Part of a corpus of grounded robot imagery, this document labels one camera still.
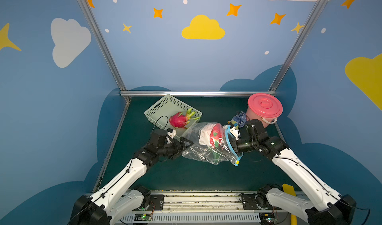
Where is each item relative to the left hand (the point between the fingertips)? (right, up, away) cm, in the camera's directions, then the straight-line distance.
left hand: (191, 148), depth 74 cm
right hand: (+14, +1, -6) cm, 15 cm away
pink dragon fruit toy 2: (+11, +7, -8) cm, 16 cm away
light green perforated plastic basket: (-24, +19, +39) cm, 50 cm away
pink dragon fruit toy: (-8, +13, +23) cm, 28 cm away
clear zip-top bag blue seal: (+5, -1, 0) cm, 5 cm away
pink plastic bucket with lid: (+46, +22, +19) cm, 55 cm away
